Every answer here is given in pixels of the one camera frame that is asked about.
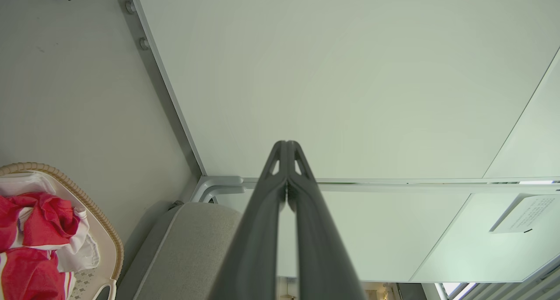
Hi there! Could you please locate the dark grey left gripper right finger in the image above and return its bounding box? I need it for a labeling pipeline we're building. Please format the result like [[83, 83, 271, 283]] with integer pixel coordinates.
[[287, 140, 367, 300]]

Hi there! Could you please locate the white laundry basket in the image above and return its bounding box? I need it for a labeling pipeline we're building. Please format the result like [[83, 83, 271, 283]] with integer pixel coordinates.
[[0, 162, 124, 300]]

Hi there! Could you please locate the white paper notice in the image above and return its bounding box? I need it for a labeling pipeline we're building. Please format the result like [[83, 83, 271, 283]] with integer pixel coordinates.
[[489, 194, 560, 234]]

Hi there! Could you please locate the red garment with white trim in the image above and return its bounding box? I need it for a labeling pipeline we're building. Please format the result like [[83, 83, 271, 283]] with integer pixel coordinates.
[[0, 192, 81, 253]]

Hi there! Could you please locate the grey couch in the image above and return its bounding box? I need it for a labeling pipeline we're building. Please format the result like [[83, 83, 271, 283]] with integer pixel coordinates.
[[115, 202, 245, 300]]

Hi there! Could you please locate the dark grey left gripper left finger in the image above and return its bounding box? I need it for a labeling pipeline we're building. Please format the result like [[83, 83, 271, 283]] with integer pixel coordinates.
[[209, 140, 288, 300]]

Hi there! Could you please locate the red garment with white stripes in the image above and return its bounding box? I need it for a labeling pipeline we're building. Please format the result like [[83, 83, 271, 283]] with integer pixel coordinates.
[[0, 247, 76, 300]]

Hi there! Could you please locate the white cloth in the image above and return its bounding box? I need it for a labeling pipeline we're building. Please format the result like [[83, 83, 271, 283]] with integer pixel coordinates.
[[0, 172, 101, 273]]

